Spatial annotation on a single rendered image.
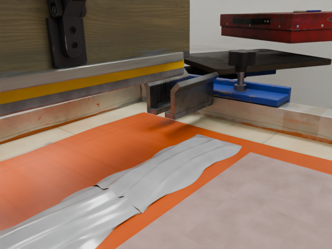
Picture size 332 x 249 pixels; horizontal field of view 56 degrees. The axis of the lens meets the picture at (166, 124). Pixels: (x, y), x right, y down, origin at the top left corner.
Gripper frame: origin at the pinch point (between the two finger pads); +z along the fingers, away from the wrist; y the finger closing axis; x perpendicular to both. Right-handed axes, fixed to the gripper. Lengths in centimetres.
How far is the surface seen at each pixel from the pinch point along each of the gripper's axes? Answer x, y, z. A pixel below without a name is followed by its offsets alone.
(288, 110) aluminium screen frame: 25.9, 12.0, 10.4
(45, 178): -1.6, -2.9, 14.0
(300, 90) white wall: 201, -42, 47
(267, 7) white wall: 200, -70, -6
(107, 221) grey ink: -2.3, 8.3, 13.7
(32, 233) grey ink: -7.0, 5.1, 13.6
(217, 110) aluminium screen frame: 25.9, 0.9, 12.4
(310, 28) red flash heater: 92, -7, 3
